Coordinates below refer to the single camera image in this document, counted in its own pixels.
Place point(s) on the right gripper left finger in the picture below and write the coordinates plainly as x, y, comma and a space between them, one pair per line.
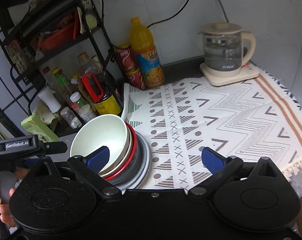
86, 170

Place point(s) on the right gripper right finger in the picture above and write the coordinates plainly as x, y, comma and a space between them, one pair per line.
223, 170

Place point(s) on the pale green ceramic bowl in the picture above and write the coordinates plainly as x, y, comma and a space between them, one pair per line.
106, 130

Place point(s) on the red bowl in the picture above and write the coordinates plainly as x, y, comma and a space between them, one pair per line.
127, 159

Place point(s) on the white plate blue print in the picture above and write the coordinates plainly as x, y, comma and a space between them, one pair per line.
134, 178

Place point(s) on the person's right hand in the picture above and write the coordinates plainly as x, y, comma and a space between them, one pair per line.
5, 215

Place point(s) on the white cap small bottle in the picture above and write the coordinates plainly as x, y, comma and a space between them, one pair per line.
82, 107

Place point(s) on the patterned tablecloth with fringe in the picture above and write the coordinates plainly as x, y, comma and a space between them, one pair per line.
251, 119

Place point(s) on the green box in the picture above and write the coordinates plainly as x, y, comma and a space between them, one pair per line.
35, 126

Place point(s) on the white plastic cup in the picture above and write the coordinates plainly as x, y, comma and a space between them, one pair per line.
49, 99

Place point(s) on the green label bottle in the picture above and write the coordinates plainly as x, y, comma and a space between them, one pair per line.
64, 84

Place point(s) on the cream kettle base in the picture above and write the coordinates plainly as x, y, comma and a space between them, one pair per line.
217, 78

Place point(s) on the red drink can lower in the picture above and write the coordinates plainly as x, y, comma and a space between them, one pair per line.
136, 79

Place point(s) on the red drink can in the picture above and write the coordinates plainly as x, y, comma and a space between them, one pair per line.
136, 79
126, 57

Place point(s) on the red drink can upper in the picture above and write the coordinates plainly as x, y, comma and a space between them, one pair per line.
126, 57

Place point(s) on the black metal shelf rack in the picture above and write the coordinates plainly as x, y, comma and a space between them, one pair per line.
35, 34

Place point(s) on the orange juice bottle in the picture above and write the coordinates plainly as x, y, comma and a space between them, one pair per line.
142, 43

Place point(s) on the dark sauce bottle red handle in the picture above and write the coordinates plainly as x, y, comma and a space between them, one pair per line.
99, 85

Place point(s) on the glass kettle cream handle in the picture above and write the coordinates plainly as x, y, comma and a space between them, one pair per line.
227, 46

